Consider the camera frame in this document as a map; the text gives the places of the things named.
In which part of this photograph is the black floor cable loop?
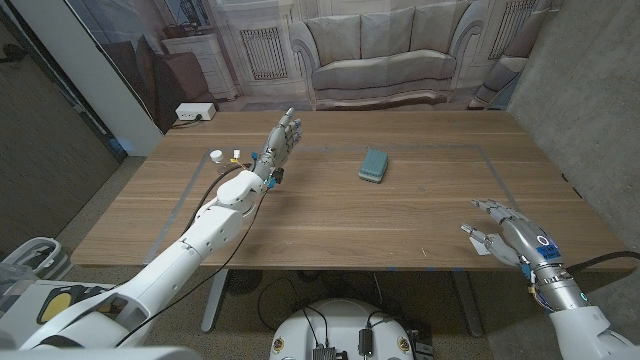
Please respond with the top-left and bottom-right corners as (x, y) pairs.
(256, 276), (332, 347)

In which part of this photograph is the thick braided right arm cable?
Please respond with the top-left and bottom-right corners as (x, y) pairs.
(564, 249), (640, 276)

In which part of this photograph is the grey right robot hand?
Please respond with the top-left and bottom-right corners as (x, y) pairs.
(459, 198), (565, 274)

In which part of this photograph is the yellow and black device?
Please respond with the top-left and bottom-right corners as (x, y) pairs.
(37, 284), (101, 324)

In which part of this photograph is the printed living room backdrop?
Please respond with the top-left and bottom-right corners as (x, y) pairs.
(64, 0), (566, 135)

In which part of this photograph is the grey table leg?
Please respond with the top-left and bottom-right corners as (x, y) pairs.
(200, 269), (229, 334)
(451, 272), (484, 339)

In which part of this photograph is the white card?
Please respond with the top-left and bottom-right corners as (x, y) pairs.
(468, 234), (494, 257)

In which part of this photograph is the white power strip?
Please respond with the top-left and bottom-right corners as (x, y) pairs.
(174, 102), (217, 122)

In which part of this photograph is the black round floor fan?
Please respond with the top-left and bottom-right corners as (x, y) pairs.
(224, 269), (264, 296)

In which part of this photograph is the white plastic bin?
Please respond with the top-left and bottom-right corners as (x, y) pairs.
(0, 236), (74, 281)

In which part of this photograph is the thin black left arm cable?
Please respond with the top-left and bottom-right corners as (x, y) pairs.
(113, 187), (269, 349)

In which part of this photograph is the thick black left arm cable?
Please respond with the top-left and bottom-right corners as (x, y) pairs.
(182, 162), (252, 236)

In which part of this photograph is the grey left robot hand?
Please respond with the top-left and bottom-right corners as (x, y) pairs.
(252, 107), (304, 177)

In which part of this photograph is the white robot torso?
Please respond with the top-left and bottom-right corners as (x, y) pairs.
(268, 298), (416, 360)

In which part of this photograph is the grey tape outline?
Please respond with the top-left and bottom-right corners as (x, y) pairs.
(144, 144), (521, 264)

